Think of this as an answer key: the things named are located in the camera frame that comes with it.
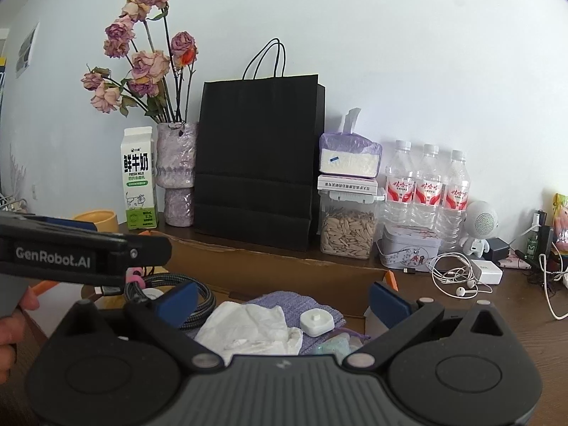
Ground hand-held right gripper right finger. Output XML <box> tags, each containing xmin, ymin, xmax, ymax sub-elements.
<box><xmin>344</xmin><ymin>282</ymin><xmax>511</xmax><ymax>370</ymax></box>

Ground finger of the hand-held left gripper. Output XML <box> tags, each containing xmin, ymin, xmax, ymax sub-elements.
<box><xmin>125</xmin><ymin>233</ymin><xmax>173</xmax><ymax>277</ymax></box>
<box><xmin>42</xmin><ymin>217</ymin><xmax>97</xmax><ymax>233</ymax></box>

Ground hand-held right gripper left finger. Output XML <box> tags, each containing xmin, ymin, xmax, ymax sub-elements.
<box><xmin>62</xmin><ymin>282</ymin><xmax>223</xmax><ymax>370</ymax></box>

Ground braided cable with pink strap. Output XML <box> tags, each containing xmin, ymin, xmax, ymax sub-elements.
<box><xmin>94</xmin><ymin>268</ymin><xmax>219</xmax><ymax>332</ymax></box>

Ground clear plastic bag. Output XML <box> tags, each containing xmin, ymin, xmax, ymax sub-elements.
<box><xmin>311</xmin><ymin>335</ymin><xmax>372</xmax><ymax>357</ymax></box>

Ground white tissue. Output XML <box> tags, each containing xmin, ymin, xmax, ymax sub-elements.
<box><xmin>194</xmin><ymin>302</ymin><xmax>304</xmax><ymax>359</ymax></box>

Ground white square plastic cap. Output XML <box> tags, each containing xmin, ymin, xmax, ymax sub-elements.
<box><xmin>300</xmin><ymin>311</ymin><xmax>334</xmax><ymax>337</ymax></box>

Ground purple linen pouch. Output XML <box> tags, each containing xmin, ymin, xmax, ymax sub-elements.
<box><xmin>247</xmin><ymin>291</ymin><xmax>348</xmax><ymax>334</ymax></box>

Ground red cardboard box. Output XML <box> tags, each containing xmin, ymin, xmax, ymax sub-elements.
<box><xmin>31</xmin><ymin>229</ymin><xmax>399</xmax><ymax>356</ymax></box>

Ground person's left hand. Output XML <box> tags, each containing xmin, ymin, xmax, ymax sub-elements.
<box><xmin>0</xmin><ymin>294</ymin><xmax>40</xmax><ymax>385</ymax></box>

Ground yellow mug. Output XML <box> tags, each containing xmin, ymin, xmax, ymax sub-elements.
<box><xmin>73</xmin><ymin>210</ymin><xmax>120</xmax><ymax>234</ymax></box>

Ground printed tin box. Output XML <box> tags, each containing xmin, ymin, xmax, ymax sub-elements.
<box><xmin>377</xmin><ymin>224</ymin><xmax>442</xmax><ymax>269</ymax></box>

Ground white earphones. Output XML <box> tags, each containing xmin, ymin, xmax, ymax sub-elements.
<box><xmin>426</xmin><ymin>252</ymin><xmax>494</xmax><ymax>299</ymax></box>

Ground white milk carton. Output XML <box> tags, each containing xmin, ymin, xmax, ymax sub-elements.
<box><xmin>121</xmin><ymin>126</ymin><xmax>158</xmax><ymax>231</ymax></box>

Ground purple textured vase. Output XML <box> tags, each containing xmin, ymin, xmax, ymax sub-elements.
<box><xmin>156</xmin><ymin>121</ymin><xmax>199</xmax><ymax>228</ymax></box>

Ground clear seed container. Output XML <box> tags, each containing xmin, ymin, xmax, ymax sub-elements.
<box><xmin>319</xmin><ymin>189</ymin><xmax>386</xmax><ymax>259</ymax></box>

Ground white charger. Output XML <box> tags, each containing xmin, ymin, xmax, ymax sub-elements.
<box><xmin>470</xmin><ymin>260</ymin><xmax>503</xmax><ymax>285</ymax></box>

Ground white robot speaker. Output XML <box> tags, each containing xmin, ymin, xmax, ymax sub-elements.
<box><xmin>459</xmin><ymin>201</ymin><xmax>499</xmax><ymax>256</ymax></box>

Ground black power adapter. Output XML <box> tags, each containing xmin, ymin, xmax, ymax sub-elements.
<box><xmin>488</xmin><ymin>236</ymin><xmax>514</xmax><ymax>263</ymax></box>

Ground flat white box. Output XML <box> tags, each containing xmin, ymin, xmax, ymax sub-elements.
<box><xmin>317</xmin><ymin>174</ymin><xmax>379</xmax><ymax>193</ymax></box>

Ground black paper bag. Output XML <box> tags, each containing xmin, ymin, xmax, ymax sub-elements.
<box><xmin>194</xmin><ymin>38</ymin><xmax>326</xmax><ymax>252</ymax></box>

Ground purple tissue pack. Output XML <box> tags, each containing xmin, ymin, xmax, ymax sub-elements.
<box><xmin>318</xmin><ymin>107</ymin><xmax>383</xmax><ymax>178</ymax></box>

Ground black upright device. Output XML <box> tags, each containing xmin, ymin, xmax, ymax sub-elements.
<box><xmin>526</xmin><ymin>209</ymin><xmax>555</xmax><ymax>272</ymax></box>

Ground dried rose bouquet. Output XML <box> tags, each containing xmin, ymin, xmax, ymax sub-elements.
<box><xmin>81</xmin><ymin>0</ymin><xmax>198</xmax><ymax>126</ymax></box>

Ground yellow snack bag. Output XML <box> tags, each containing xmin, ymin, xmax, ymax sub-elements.
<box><xmin>551</xmin><ymin>193</ymin><xmax>568</xmax><ymax>255</ymax></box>

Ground wire storage rack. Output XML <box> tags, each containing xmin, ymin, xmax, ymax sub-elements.
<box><xmin>0</xmin><ymin>193</ymin><xmax>30</xmax><ymax>216</ymax></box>

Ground white cable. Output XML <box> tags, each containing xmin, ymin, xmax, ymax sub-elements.
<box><xmin>538</xmin><ymin>253</ymin><xmax>568</xmax><ymax>321</ymax></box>

